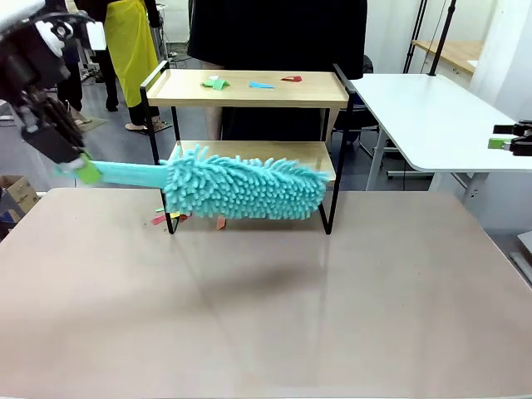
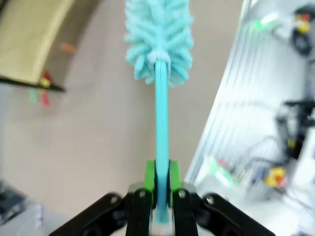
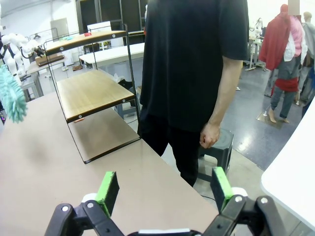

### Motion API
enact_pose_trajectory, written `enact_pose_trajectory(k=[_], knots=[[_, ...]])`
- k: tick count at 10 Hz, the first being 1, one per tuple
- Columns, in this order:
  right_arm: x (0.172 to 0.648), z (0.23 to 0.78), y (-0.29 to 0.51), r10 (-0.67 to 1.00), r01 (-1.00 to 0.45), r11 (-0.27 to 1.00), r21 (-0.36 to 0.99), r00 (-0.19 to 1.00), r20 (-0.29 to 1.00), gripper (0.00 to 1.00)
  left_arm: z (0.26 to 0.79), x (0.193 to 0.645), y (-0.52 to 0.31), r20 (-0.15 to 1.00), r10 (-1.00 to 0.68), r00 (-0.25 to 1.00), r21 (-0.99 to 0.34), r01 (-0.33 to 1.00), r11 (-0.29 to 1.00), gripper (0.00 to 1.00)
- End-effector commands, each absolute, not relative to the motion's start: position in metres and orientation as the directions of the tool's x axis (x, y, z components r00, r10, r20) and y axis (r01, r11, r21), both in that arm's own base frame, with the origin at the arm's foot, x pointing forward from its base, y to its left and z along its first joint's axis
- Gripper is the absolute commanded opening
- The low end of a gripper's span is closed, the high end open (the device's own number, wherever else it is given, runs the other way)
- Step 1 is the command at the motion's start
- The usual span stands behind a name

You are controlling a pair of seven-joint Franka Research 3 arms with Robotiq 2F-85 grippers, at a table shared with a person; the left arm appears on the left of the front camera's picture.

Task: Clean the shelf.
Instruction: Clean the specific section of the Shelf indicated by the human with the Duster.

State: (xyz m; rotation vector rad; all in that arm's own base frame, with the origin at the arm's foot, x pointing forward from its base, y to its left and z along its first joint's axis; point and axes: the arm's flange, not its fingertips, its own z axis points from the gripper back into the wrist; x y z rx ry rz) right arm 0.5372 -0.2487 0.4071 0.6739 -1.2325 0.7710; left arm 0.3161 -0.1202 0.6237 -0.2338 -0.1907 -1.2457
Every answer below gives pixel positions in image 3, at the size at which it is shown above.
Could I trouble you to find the white humanoid robot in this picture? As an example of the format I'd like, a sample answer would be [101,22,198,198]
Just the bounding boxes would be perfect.
[0,24,41,77]

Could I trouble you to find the two-tier wooden shelf black frame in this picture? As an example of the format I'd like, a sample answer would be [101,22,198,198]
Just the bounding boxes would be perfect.
[43,23,143,165]

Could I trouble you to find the large white side table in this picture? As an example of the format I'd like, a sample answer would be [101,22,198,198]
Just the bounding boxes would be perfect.
[260,115,315,232]

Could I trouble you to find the person in black clothes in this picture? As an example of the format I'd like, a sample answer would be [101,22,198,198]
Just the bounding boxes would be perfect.
[137,0,250,188]

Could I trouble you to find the person's left hand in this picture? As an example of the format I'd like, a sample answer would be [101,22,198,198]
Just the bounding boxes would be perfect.
[199,121,221,149]

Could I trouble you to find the brown wooden crate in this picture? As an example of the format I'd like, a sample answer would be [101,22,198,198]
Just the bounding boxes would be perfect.
[34,52,66,67]

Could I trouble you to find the teal microfiber duster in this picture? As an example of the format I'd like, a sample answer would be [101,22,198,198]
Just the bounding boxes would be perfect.
[0,64,28,124]

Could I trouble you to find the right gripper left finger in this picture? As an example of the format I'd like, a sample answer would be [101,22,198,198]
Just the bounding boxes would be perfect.
[44,171,126,236]

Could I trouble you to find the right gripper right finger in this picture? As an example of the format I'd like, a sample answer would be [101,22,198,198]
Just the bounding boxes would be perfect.
[203,166,289,236]

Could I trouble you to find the clothes rack with garments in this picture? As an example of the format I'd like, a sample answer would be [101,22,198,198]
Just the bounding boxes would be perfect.
[257,3,309,124]

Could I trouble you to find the grey plastic stool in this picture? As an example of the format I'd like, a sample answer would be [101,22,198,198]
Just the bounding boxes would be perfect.
[197,128,235,184]

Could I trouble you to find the white background desk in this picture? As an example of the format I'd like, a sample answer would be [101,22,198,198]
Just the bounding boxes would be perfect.
[78,42,146,72]

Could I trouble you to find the black metal cabinet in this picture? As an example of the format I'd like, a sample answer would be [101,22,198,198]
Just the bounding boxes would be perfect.
[75,0,149,48]

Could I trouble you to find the person's left forearm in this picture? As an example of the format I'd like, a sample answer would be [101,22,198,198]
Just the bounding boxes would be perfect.
[207,55,244,129]

